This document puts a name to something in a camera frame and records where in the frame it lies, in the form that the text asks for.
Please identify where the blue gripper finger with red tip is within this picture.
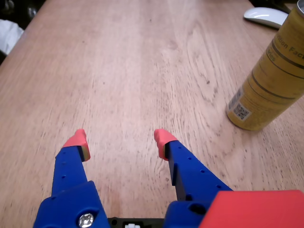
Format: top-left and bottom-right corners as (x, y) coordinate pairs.
(153, 129), (235, 228)
(32, 129), (110, 228)

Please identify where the yellow energy drink can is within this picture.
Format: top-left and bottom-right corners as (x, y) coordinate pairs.
(226, 0), (304, 131)

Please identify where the white cloth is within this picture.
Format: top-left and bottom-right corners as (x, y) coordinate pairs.
(0, 19), (25, 56)

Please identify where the white computer mouse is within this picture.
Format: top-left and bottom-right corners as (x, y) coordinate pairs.
(243, 7), (289, 29)

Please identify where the red camera mount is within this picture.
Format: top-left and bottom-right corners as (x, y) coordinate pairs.
(199, 190), (304, 228)

